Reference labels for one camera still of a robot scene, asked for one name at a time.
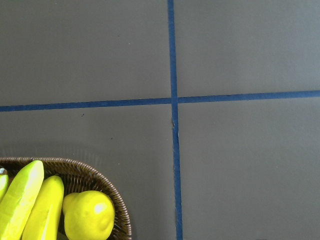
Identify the yellow banana curved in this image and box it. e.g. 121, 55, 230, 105
0, 174, 9, 201

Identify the yellow banana pale green side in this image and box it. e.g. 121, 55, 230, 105
0, 160, 44, 240

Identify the brown wicker basket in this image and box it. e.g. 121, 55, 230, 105
0, 157, 132, 240

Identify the yellow pear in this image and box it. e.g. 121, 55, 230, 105
62, 190, 116, 240

